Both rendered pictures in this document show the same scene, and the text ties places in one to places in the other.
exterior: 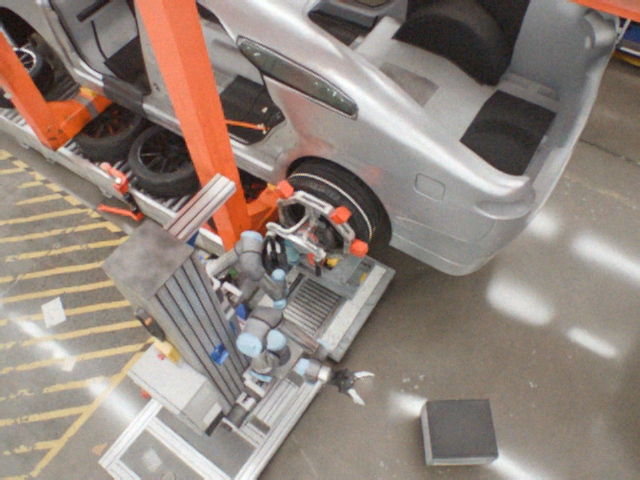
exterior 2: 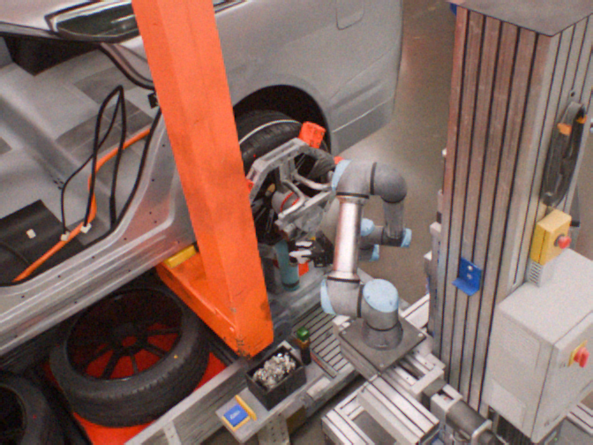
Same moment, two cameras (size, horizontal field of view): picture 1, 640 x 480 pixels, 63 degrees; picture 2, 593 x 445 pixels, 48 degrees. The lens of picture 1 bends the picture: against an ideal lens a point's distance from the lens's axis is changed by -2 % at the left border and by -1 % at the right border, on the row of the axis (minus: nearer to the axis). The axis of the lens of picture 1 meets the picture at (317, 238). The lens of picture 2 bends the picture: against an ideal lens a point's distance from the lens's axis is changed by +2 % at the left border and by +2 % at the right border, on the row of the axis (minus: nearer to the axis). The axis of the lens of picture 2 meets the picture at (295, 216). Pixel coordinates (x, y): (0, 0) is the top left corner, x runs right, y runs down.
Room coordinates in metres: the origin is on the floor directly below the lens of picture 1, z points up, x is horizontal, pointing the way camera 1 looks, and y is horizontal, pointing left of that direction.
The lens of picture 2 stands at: (1.12, 2.12, 2.69)
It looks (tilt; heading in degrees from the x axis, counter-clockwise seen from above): 41 degrees down; 288
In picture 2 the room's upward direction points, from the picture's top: 7 degrees counter-clockwise
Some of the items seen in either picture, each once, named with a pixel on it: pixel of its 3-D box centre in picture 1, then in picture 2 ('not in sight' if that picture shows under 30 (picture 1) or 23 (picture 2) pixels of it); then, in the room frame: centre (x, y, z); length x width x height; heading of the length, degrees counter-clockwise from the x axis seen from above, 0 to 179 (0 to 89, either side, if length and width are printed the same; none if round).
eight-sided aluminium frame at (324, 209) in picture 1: (315, 226); (286, 201); (1.83, 0.00, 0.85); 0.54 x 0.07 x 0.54; 54
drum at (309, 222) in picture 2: (309, 235); (296, 208); (1.77, 0.05, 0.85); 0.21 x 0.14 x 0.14; 144
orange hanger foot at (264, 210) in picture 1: (266, 201); (196, 271); (2.18, 0.33, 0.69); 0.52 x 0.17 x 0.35; 144
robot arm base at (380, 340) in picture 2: not in sight; (381, 325); (1.33, 0.65, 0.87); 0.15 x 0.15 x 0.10
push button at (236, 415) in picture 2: not in sight; (236, 416); (1.87, 0.85, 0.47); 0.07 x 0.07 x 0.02; 54
